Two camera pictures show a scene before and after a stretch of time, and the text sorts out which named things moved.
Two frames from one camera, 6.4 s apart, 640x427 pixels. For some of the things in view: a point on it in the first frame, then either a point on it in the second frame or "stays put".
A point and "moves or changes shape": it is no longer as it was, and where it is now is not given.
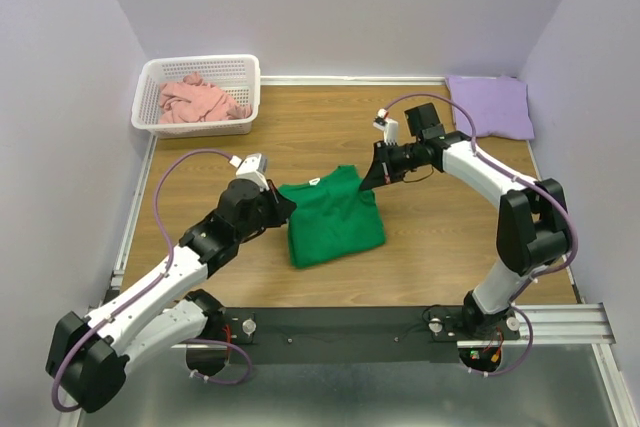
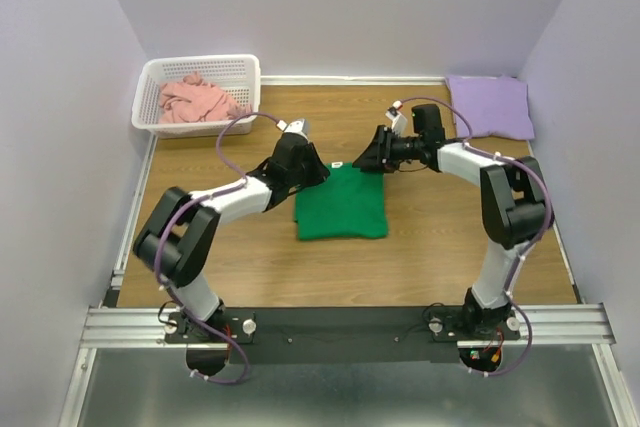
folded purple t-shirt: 499,106 stays put
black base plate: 362,336 stays put
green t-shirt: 333,217 moves or changes shape
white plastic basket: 197,96 stays put
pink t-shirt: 192,100 stays put
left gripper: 273,197 to 304,161
